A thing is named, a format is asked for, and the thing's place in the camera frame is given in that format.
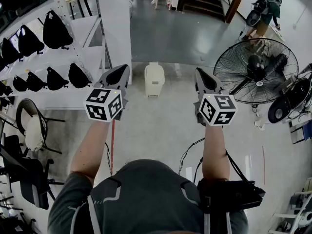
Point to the person's dark grey shirt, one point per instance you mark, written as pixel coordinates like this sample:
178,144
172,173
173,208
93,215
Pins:
146,191

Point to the black drum fan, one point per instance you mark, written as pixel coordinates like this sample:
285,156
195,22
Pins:
280,108

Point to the person's left forearm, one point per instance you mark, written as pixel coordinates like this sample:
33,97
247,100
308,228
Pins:
90,150

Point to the black waist pack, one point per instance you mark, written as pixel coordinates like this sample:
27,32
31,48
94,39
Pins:
231,194

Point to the blue box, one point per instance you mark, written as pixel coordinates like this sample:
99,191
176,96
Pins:
306,133

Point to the white metal shelf rack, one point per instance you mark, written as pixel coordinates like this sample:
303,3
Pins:
80,25

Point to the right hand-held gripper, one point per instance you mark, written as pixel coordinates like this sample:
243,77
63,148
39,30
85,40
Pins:
217,110

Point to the white dressing table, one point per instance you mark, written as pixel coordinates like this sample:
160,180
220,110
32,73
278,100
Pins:
278,34

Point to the white metal frame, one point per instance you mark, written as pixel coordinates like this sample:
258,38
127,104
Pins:
302,203

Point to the white square pillar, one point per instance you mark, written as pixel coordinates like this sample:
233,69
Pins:
114,33

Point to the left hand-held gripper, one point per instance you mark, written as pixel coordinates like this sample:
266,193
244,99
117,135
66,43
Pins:
102,103

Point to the row of black bags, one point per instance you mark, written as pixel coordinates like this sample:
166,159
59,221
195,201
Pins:
54,30

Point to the cream plastic trash bin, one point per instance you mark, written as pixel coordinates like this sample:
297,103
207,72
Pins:
154,79

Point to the thin red pole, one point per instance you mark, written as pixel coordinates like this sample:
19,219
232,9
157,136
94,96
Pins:
112,142

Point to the large black floor fan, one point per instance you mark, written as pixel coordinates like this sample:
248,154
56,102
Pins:
256,69

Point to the person's right forearm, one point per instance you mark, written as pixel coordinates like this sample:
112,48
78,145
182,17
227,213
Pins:
214,152

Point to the black office chair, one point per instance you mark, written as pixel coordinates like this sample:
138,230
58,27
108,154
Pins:
26,174

